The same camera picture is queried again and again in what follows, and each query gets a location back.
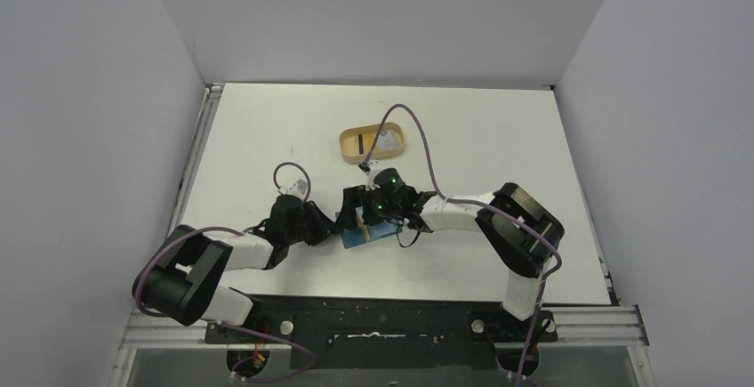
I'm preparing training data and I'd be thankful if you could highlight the yellow card in tray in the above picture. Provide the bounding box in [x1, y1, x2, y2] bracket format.
[353, 132, 376, 156]

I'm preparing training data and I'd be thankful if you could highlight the grey card in tray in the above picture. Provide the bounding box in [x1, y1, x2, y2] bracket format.
[375, 129, 404, 152]

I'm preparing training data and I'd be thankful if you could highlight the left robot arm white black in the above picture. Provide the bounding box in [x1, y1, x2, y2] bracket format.
[132, 194, 342, 342]

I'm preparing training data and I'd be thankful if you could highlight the blue leather card holder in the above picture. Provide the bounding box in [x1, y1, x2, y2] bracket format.
[341, 207, 402, 249]

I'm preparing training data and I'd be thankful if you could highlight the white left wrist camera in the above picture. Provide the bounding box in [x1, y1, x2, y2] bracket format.
[279, 179, 310, 202]

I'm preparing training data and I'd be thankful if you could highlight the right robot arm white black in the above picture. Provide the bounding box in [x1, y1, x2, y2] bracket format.
[336, 168, 565, 340]

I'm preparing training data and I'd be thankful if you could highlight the beige oval tray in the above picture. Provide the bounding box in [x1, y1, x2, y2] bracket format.
[339, 122, 405, 165]

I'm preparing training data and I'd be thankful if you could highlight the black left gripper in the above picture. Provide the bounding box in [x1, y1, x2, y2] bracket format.
[285, 200, 342, 246]

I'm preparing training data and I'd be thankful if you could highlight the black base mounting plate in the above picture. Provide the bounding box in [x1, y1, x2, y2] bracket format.
[205, 294, 558, 373]

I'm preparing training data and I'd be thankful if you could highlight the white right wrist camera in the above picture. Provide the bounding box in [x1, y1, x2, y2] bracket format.
[357, 160, 383, 190]

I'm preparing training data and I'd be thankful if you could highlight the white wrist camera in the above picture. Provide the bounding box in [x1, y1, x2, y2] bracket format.
[357, 160, 383, 190]
[279, 179, 310, 202]

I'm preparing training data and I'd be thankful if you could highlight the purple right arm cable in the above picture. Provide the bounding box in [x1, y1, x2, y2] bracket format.
[359, 103, 565, 387]

